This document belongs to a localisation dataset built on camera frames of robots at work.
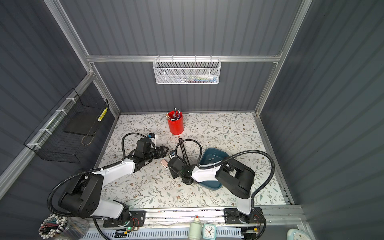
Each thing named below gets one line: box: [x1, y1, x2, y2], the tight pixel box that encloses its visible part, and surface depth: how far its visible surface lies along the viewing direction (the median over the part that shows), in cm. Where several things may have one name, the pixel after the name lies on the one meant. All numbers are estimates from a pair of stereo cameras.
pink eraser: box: [160, 159, 168, 168], surface depth 93 cm
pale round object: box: [286, 228, 312, 240], surface depth 68 cm
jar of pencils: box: [38, 213, 90, 240], surface depth 60 cm
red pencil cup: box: [167, 110, 184, 135], surface depth 104 cm
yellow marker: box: [97, 107, 108, 122], surface depth 82 cm
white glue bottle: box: [188, 215, 203, 240], surface depth 66 cm
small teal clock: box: [202, 223, 217, 240], surface depth 70 cm
